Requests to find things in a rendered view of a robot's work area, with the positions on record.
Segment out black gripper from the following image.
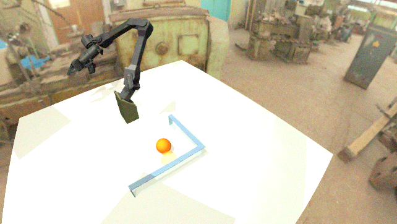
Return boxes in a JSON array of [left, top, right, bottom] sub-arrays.
[[67, 51, 93, 76]]

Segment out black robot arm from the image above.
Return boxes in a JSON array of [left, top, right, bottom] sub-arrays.
[[81, 18, 153, 103]]

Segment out clear light blue l-shaped low wall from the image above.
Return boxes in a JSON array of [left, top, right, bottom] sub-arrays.
[[127, 114, 206, 197]]

